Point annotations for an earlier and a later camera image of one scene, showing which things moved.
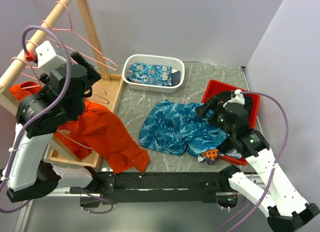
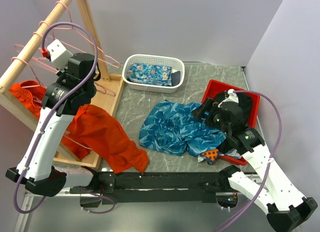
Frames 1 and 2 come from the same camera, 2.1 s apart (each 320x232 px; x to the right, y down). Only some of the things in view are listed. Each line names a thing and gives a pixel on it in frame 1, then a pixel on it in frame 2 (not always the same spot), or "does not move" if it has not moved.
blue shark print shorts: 173,128 does not move
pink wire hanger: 94,85 → 103,88
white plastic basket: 154,73 does not move
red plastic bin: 214,87 does not move
